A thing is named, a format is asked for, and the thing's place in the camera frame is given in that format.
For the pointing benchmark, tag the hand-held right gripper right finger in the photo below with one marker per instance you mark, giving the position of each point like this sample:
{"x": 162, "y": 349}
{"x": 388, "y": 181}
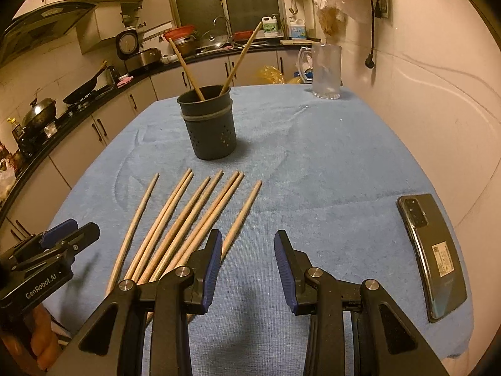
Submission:
{"x": 283, "y": 266}

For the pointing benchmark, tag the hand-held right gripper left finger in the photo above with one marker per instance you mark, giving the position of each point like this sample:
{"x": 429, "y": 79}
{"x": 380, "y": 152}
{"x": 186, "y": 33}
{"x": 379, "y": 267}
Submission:
{"x": 213, "y": 266}

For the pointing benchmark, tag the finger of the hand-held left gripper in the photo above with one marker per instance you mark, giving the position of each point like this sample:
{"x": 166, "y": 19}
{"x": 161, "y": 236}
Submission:
{"x": 58, "y": 230}
{"x": 84, "y": 234}

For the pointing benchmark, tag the row of wooden chopsticks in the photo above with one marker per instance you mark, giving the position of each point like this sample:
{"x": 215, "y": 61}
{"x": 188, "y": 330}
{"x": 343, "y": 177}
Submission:
{"x": 188, "y": 219}

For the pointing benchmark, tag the black perforated chopstick holder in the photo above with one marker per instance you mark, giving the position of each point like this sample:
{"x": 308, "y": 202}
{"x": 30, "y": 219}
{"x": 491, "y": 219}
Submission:
{"x": 209, "y": 129}

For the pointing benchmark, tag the wooden chopstick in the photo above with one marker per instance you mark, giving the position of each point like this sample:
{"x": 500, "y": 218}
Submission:
{"x": 188, "y": 71}
{"x": 239, "y": 59}

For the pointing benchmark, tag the person's left hand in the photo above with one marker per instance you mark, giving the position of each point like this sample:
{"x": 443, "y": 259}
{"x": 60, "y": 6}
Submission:
{"x": 42, "y": 337}

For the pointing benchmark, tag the white plastic bag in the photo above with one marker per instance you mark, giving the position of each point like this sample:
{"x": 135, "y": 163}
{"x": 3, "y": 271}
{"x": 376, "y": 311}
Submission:
{"x": 6, "y": 180}

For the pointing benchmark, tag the gas stove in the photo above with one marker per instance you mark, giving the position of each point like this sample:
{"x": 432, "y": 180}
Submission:
{"x": 62, "y": 119}

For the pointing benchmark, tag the blue towel table cover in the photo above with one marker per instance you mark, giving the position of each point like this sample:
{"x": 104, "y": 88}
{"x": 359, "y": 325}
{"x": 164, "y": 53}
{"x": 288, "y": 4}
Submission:
{"x": 313, "y": 156}

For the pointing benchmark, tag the steel lidded pot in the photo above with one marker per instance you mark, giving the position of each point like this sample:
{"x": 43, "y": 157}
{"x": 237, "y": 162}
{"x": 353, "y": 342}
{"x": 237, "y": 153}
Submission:
{"x": 39, "y": 112}

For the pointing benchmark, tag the white base cabinets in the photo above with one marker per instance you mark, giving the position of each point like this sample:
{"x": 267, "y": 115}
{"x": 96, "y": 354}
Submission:
{"x": 117, "y": 109}

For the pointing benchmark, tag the black wok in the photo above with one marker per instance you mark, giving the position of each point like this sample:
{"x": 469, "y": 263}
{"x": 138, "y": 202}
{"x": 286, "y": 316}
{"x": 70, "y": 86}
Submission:
{"x": 84, "y": 89}

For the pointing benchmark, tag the black kitchen countertop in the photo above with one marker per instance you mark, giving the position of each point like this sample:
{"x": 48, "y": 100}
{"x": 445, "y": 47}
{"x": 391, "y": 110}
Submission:
{"x": 117, "y": 88}

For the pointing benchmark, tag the dark smartphone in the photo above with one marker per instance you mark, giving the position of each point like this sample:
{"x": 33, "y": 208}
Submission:
{"x": 434, "y": 258}

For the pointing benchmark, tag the pink cloth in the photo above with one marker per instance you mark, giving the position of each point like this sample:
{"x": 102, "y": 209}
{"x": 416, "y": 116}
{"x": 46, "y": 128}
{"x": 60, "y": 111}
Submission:
{"x": 125, "y": 81}

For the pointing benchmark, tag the dark kettle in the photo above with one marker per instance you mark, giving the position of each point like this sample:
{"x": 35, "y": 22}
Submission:
{"x": 112, "y": 75}

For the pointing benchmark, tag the silver electric cooker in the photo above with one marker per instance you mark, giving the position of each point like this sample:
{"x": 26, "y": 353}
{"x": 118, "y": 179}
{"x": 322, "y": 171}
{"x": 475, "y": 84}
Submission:
{"x": 148, "y": 57}

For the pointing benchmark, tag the blue plastic bag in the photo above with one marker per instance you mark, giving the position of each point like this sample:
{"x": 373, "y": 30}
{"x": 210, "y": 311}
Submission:
{"x": 299, "y": 77}

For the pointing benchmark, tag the yellow plastic bag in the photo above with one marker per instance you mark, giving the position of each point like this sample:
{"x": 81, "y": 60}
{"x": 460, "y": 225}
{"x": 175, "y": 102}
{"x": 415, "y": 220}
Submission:
{"x": 271, "y": 75}

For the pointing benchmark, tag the white bowl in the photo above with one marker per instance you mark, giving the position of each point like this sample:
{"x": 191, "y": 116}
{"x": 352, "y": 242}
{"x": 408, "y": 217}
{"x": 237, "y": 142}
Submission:
{"x": 167, "y": 60}

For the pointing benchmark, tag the clear glass mug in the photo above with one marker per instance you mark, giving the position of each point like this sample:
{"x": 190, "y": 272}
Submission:
{"x": 325, "y": 72}

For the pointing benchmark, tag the black range hood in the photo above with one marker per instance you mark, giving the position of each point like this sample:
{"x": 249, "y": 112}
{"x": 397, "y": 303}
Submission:
{"x": 43, "y": 23}

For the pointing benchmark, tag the brown pot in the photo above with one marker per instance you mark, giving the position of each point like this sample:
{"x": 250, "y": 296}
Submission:
{"x": 188, "y": 48}

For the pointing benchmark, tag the steel sink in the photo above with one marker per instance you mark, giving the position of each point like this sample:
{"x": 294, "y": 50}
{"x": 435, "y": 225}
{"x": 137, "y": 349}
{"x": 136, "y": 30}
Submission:
{"x": 235, "y": 46}

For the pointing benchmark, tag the red basin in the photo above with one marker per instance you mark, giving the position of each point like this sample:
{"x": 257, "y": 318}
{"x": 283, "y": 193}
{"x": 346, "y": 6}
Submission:
{"x": 180, "y": 32}

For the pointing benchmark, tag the wooden cutting board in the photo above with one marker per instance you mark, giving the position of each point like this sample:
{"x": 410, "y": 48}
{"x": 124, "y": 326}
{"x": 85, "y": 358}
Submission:
{"x": 299, "y": 42}

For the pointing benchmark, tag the glass pan lid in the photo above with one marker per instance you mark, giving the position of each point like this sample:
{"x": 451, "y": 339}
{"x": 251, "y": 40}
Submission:
{"x": 216, "y": 38}

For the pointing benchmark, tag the red tub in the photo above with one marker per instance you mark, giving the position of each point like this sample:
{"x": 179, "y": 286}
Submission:
{"x": 243, "y": 35}

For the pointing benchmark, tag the blue label detergent bottle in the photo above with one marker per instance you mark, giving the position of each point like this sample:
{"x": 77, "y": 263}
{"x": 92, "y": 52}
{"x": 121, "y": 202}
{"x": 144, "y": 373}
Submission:
{"x": 298, "y": 29}

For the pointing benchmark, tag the green label detergent bottle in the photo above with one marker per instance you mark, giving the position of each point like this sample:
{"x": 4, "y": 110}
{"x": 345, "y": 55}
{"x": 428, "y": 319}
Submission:
{"x": 270, "y": 26}

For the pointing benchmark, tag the chrome faucet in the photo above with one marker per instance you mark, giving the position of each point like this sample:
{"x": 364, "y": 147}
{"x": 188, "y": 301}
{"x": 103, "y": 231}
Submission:
{"x": 223, "y": 21}

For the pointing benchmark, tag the hanging plastic bags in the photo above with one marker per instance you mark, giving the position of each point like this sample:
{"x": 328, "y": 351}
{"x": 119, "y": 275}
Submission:
{"x": 332, "y": 0}

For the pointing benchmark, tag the wall socket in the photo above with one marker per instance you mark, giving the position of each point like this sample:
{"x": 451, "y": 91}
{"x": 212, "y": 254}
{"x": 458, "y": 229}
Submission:
{"x": 384, "y": 4}

